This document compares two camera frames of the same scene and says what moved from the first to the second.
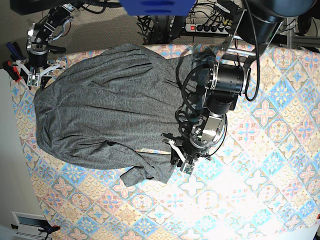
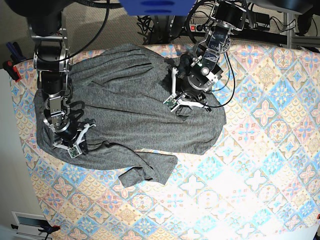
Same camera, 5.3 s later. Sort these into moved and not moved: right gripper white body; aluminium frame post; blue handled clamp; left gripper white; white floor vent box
Moved: left gripper white; right gripper white body
Not moved: white floor vent box; aluminium frame post; blue handled clamp
